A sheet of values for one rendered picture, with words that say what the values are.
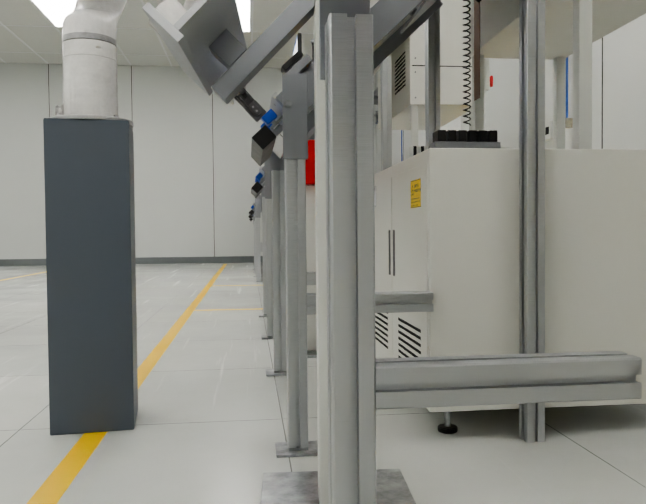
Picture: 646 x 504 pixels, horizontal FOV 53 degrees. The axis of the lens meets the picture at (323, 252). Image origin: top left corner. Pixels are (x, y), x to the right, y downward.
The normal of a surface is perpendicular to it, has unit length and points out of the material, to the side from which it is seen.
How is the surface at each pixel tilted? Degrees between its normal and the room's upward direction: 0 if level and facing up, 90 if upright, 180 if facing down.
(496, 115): 90
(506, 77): 90
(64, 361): 90
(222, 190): 90
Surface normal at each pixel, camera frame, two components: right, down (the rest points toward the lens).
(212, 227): 0.11, 0.03
